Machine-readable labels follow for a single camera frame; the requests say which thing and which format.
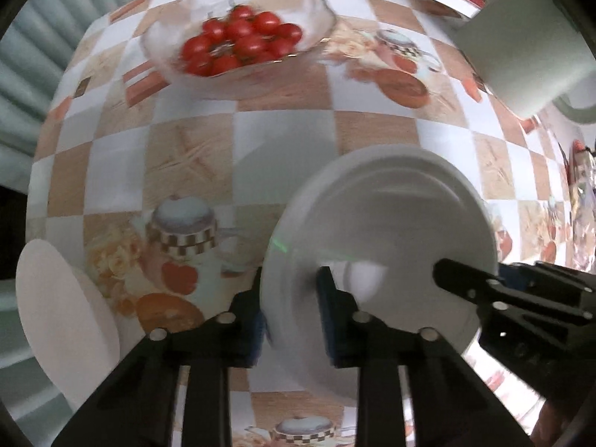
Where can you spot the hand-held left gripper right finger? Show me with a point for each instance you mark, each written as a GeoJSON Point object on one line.
{"type": "Point", "coordinates": [328, 312]}

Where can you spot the white plastic plate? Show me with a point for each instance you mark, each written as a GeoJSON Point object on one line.
{"type": "Point", "coordinates": [396, 223]}

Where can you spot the checked printed tablecloth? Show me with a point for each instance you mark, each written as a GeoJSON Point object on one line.
{"type": "Point", "coordinates": [279, 139]}

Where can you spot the pale green pitcher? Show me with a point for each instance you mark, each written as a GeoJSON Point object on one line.
{"type": "Point", "coordinates": [526, 46]}

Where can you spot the bunch of cherry tomatoes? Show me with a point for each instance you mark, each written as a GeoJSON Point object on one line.
{"type": "Point", "coordinates": [242, 42]}

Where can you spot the white foam bowl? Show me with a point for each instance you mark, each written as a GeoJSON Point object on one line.
{"type": "Point", "coordinates": [60, 316]}

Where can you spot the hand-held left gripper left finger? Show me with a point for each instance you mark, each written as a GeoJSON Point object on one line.
{"type": "Point", "coordinates": [258, 342]}

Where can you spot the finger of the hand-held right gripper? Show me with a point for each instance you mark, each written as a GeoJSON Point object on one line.
{"type": "Point", "coordinates": [458, 277]}
{"type": "Point", "coordinates": [514, 274]}

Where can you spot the clear glass bowl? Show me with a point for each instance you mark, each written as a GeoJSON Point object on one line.
{"type": "Point", "coordinates": [163, 51]}

